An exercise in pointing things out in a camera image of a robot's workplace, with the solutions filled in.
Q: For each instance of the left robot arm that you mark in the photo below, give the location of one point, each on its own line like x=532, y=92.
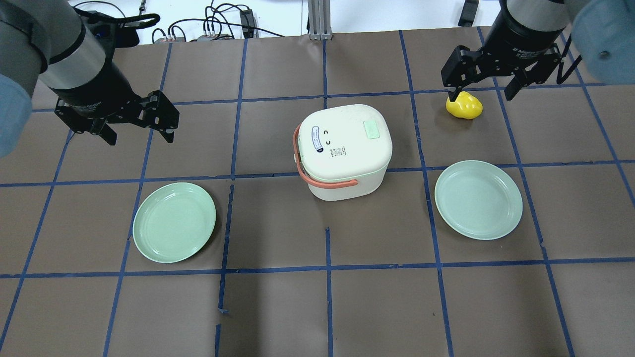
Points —
x=71, y=51

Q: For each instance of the aluminium frame post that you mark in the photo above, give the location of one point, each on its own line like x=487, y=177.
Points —
x=319, y=19

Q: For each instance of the yellow toy pepper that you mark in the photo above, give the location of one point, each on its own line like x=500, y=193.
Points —
x=465, y=106

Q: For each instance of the right green plate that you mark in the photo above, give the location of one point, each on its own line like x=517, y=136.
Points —
x=478, y=200

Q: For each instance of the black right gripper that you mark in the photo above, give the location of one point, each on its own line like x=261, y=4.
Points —
x=523, y=38

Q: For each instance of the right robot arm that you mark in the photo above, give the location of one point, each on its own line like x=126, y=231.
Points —
x=531, y=38

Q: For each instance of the green plate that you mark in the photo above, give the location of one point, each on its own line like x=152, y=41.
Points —
x=174, y=222
x=478, y=200

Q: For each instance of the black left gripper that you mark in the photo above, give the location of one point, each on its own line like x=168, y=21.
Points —
x=101, y=90

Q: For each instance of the black power adapter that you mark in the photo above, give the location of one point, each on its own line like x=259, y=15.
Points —
x=247, y=23

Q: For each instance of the left green plate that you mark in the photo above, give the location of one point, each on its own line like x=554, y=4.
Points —
x=174, y=222

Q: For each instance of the white rice cooker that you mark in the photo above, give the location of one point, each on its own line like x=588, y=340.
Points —
x=342, y=152

